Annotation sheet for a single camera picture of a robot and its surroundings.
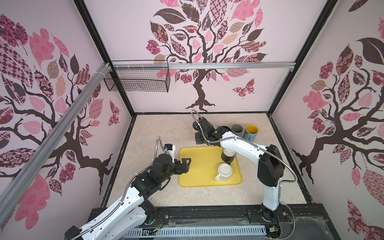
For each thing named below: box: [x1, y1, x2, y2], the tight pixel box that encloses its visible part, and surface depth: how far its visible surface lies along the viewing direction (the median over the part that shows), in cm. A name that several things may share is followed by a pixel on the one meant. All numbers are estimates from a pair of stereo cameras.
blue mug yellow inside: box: [242, 124, 259, 142], surface depth 99 cm
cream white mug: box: [215, 162, 233, 182], surface depth 83 cm
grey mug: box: [231, 124, 244, 137], surface depth 100 cm
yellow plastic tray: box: [178, 146, 243, 187], surface depth 88 cm
